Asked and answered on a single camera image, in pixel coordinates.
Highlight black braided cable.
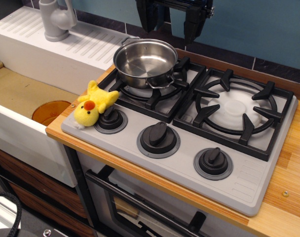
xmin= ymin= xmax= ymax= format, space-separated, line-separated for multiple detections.
xmin=0 ymin=191 xmax=23 ymax=237

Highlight black left burner grate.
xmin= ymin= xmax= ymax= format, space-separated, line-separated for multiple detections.
xmin=99 ymin=57 xmax=207 ymax=123

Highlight black oven door handle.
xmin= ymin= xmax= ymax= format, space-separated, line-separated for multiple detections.
xmin=85 ymin=165 xmax=206 ymax=237

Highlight black right stove knob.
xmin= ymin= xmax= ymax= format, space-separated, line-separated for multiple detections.
xmin=193 ymin=147 xmax=233 ymax=181

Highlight orange plastic sink drain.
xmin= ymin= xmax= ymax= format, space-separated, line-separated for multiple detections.
xmin=32 ymin=100 xmax=71 ymax=126

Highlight grey toy stovetop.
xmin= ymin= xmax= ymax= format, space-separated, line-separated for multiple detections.
xmin=61 ymin=57 xmax=298 ymax=216

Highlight grey toy faucet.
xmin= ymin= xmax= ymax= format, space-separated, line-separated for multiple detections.
xmin=39 ymin=0 xmax=77 ymax=42

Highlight wooden drawer fronts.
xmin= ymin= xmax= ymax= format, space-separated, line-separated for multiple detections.
xmin=0 ymin=150 xmax=96 ymax=237

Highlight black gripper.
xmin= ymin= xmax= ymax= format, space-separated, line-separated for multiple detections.
xmin=136 ymin=0 xmax=214 ymax=44

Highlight white right burner cap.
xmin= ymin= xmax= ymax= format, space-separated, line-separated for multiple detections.
xmin=207 ymin=90 xmax=262 ymax=130

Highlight white toy sink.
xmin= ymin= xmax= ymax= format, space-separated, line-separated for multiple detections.
xmin=0 ymin=6 xmax=125 ymax=187

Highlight black left stove knob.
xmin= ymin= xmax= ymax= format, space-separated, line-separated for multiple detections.
xmin=94 ymin=106 xmax=128 ymax=134

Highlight yellow stuffed duck toy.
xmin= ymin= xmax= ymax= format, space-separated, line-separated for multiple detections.
xmin=74 ymin=80 xmax=119 ymax=129

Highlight stainless steel pot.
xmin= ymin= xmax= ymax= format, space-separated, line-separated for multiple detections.
xmin=113 ymin=36 xmax=178 ymax=89

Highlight black burner grate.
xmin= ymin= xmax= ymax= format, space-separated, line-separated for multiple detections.
xmin=173 ymin=68 xmax=298 ymax=161
xmin=99 ymin=57 xmax=207 ymax=123

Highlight black middle stove knob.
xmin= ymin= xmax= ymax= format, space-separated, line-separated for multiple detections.
xmin=137 ymin=121 xmax=181 ymax=159

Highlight grey oven door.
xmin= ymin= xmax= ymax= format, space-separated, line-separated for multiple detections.
xmin=78 ymin=153 xmax=252 ymax=237

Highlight black stove knob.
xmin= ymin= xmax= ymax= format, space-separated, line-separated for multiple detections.
xmin=94 ymin=106 xmax=128 ymax=134
xmin=193 ymin=147 xmax=233 ymax=181
xmin=137 ymin=121 xmax=181 ymax=159

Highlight black right burner grate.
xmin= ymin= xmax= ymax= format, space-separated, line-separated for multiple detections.
xmin=173 ymin=68 xmax=298 ymax=161

